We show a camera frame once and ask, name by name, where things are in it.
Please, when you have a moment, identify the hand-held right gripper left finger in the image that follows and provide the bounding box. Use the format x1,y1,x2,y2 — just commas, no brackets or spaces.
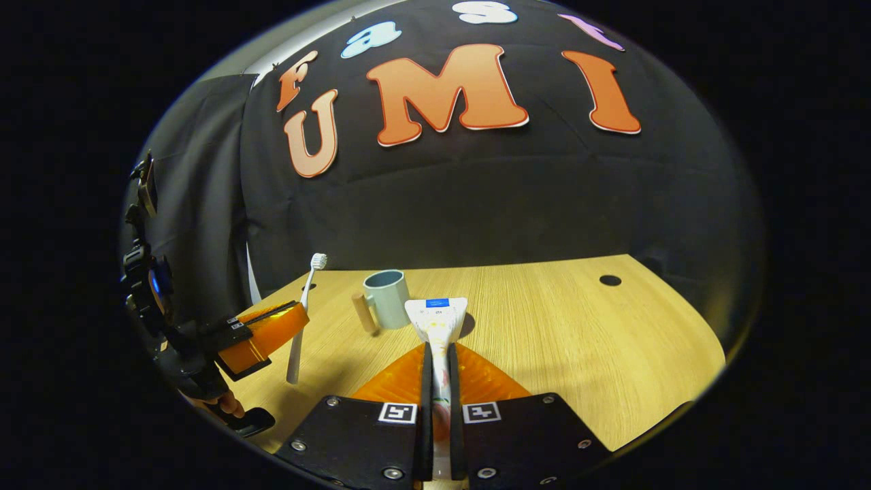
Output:
276,342,434,490

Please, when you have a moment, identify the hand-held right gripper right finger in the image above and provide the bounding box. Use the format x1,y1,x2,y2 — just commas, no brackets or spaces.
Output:
448,342,613,488

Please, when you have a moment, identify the white toothbrush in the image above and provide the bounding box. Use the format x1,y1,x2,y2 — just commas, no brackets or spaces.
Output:
286,253,328,385

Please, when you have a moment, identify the white toothpaste tube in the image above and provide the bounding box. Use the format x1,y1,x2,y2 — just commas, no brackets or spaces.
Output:
404,297,469,481

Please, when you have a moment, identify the blue-grey cup with wooden handle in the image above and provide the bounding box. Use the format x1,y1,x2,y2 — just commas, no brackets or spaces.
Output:
352,269,411,334

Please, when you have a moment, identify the dark grey side cloth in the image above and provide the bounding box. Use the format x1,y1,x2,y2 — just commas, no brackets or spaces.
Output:
136,73,259,327

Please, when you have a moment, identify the black backdrop cloth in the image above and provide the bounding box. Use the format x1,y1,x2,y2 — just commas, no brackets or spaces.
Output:
242,0,766,355

